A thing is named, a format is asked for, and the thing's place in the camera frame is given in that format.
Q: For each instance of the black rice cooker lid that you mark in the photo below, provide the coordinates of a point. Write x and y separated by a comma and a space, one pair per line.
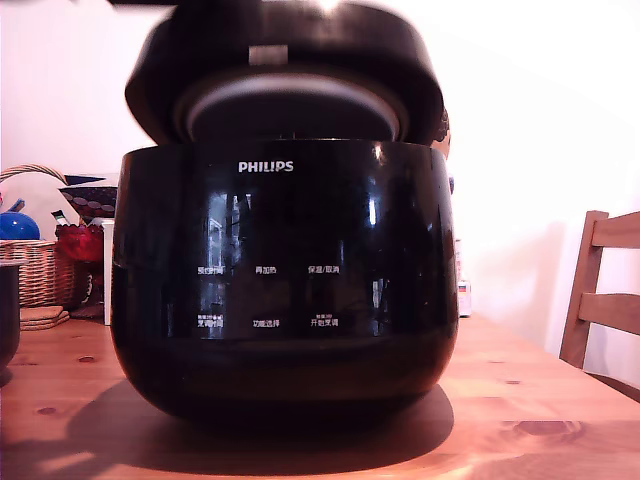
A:
310, 35

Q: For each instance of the black Philips rice cooker body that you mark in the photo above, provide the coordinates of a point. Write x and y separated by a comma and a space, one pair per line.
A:
285, 360

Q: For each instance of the white printed package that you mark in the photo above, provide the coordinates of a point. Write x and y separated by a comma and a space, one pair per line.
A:
464, 295

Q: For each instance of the round tan and dark ornament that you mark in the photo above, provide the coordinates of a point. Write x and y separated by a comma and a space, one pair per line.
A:
446, 132

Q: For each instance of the white upright box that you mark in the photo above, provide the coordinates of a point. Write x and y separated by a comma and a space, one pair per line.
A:
108, 270

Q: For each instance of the dotted dark patterned bowl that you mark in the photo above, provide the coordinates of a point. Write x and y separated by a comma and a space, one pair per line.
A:
92, 197

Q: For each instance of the red glass bowl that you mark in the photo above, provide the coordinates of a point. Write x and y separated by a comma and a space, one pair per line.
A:
80, 245

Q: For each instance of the wooden chair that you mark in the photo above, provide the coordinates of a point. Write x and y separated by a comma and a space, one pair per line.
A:
590, 280

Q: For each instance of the woven wicker basket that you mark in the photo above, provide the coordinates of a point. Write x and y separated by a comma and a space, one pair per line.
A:
42, 272

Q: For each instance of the white cloth in basket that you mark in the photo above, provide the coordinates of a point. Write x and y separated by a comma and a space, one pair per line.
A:
35, 200

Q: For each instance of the blue ball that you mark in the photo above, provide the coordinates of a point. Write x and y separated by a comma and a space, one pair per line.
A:
17, 226

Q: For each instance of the dark pot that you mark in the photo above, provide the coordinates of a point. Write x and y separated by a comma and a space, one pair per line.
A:
9, 320

